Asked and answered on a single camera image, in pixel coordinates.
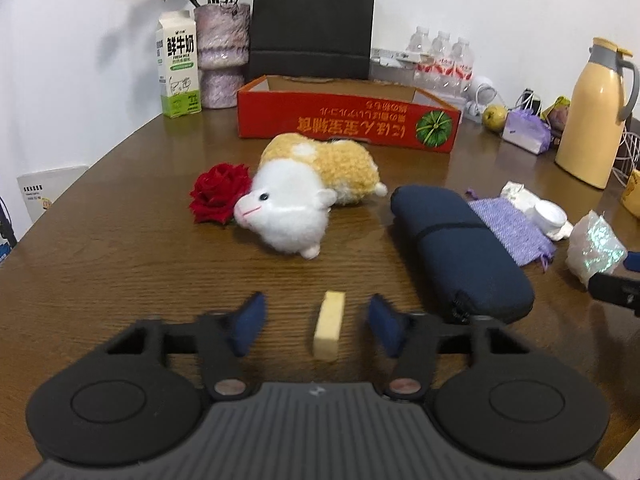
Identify clear water bottle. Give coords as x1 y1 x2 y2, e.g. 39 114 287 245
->
449 36 474 99
430 30 455 93
406 25 435 87

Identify navy fabric pouch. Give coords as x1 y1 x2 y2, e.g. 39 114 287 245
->
390 185 535 325

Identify iridescent plastic wrapper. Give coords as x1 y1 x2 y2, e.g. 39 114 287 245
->
566 210 629 289

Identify white and green milk carton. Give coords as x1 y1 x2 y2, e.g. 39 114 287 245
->
156 10 203 120

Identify pale yellow eraser block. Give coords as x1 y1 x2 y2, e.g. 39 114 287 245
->
312 291 347 362

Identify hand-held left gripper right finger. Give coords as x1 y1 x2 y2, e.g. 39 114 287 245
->
367 294 507 403

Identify white and yellow plush sheep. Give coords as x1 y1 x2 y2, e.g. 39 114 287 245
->
234 132 389 260

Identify yellow thermos jug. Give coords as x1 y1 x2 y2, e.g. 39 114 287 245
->
555 37 639 190

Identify pink marbled vase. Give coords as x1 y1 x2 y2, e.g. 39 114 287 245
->
194 2 251 110

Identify white cable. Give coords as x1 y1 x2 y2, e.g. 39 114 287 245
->
504 87 537 111

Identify orange cardboard box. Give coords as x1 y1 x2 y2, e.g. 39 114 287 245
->
236 75 463 154

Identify purple woven drawstring pouch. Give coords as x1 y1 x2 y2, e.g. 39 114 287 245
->
465 189 556 267

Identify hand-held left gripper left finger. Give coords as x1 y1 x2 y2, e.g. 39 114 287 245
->
102 291 268 403

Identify green apple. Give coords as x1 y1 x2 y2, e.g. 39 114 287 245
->
481 104 510 134

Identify small white round jar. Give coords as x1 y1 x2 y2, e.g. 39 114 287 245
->
530 200 569 234

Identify flat white box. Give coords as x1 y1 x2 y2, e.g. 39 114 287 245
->
370 46 426 69

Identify yellow snack bag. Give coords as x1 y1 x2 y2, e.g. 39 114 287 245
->
542 95 571 134

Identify black paper bag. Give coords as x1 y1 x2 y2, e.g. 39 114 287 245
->
245 0 377 82

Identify white booklet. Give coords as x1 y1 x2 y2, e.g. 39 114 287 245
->
16 165 90 226

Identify white cloth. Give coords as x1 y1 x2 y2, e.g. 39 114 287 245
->
500 180 575 242

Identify purple tissue pack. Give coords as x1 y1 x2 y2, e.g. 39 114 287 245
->
501 109 552 155

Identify red rose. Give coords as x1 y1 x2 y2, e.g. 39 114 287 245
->
189 162 252 226

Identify small white fan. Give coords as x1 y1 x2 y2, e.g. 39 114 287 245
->
462 75 502 122

